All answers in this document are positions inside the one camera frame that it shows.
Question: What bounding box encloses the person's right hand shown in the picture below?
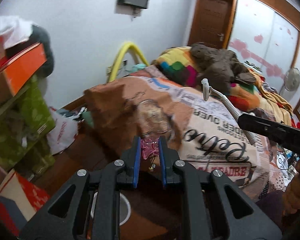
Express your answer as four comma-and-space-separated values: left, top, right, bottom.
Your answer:
282, 160, 300, 220

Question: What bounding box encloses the frosted sliding wardrobe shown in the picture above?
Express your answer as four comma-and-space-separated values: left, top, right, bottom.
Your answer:
228, 0, 299, 91

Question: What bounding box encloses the white towel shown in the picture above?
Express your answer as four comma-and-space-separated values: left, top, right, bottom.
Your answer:
0, 16, 40, 50

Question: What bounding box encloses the yellow foam hoop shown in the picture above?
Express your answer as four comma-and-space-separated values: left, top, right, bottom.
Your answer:
107, 41, 150, 82

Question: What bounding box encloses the white trash cup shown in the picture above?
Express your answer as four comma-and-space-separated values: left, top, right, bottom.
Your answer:
90, 192, 132, 226

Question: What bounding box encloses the white plastic shopping bag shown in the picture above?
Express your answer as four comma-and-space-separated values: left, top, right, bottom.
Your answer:
46, 107, 78, 155

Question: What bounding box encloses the printed newspaper bedspread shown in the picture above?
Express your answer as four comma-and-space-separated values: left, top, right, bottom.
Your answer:
84, 66, 290, 200

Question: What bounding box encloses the white gooseneck phone holder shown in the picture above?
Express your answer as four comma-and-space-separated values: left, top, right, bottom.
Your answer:
201, 79, 256, 145

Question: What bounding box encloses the standing electric fan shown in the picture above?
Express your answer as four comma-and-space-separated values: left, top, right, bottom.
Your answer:
280, 68, 300, 95

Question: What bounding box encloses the colourful patchwork blanket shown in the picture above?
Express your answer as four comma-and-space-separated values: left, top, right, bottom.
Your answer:
152, 47, 267, 112

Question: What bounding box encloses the green gift bag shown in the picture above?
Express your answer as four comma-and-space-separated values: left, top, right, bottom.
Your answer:
0, 75, 56, 172

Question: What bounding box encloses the pink plastic wrapper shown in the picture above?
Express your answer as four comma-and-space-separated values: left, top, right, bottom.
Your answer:
141, 138, 159, 160

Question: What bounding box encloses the brown jacket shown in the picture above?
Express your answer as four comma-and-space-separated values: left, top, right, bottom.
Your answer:
190, 42, 256, 95

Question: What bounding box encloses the brown wooden door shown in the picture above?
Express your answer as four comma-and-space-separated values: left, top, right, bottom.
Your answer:
188, 0, 236, 49

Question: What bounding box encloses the orange box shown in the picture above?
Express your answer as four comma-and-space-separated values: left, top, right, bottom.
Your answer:
0, 36, 46, 106

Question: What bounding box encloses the black box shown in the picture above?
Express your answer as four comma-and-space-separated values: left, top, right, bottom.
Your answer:
237, 114, 300, 157

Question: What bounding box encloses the red patterned box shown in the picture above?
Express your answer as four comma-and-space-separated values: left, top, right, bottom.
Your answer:
0, 170, 50, 236

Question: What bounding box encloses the tan yellow blanket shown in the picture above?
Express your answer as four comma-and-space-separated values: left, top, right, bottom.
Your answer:
248, 69, 293, 126

